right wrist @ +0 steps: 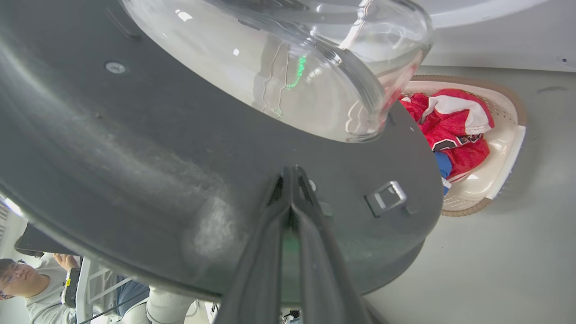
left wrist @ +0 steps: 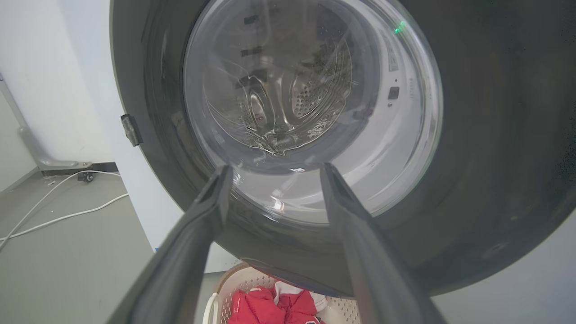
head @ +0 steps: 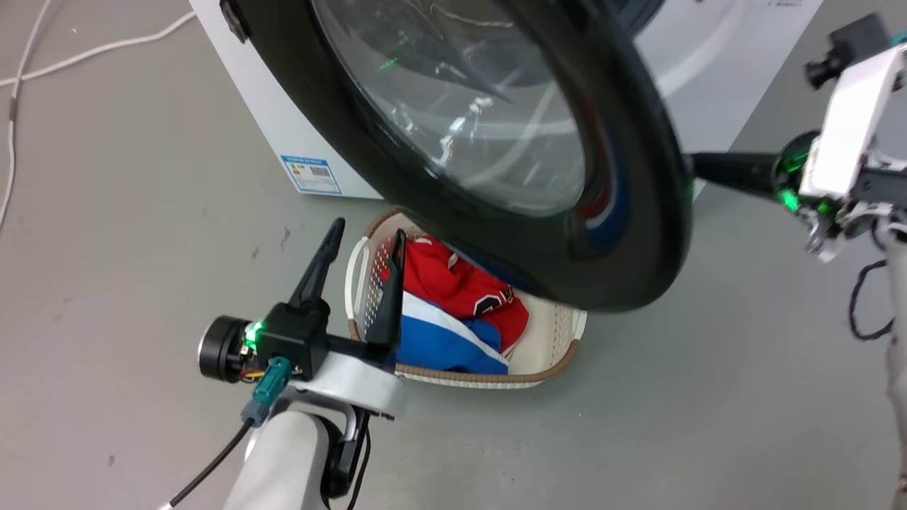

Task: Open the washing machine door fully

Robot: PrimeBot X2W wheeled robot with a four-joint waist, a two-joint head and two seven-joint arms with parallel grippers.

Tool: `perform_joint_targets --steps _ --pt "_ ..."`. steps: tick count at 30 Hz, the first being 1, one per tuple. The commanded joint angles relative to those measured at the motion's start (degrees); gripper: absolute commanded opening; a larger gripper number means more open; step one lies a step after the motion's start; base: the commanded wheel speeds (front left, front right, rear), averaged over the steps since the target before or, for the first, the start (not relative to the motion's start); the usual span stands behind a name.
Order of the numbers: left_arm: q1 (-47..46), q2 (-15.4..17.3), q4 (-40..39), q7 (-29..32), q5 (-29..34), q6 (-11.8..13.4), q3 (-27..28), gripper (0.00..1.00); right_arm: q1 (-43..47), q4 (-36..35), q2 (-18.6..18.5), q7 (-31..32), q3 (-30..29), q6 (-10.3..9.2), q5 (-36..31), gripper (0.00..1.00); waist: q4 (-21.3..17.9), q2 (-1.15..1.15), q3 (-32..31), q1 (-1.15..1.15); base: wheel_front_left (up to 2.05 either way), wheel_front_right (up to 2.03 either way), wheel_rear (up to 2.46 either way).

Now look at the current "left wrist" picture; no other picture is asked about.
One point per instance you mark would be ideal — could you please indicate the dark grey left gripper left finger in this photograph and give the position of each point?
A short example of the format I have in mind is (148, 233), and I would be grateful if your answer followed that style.
(180, 265)

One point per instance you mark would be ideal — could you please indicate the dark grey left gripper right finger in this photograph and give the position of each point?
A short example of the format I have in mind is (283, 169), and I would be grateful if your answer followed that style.
(369, 261)

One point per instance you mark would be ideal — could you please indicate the round dark washing machine door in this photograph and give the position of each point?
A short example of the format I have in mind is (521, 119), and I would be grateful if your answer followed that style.
(495, 157)

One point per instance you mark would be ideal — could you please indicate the white washing machine body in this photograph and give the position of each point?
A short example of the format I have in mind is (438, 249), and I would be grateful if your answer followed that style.
(144, 193)

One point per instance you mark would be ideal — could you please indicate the white perforated laundry basket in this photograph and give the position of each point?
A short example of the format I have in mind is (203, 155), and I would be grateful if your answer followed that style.
(234, 292)

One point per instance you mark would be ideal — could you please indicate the red garment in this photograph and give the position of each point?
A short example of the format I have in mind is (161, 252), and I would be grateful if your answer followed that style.
(270, 308)

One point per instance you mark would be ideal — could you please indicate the small black caster wheel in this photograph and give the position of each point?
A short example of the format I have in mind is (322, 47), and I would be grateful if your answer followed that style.
(85, 176)

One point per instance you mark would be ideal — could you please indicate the grey metal floor bracket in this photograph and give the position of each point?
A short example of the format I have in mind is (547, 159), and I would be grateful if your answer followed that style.
(31, 144)

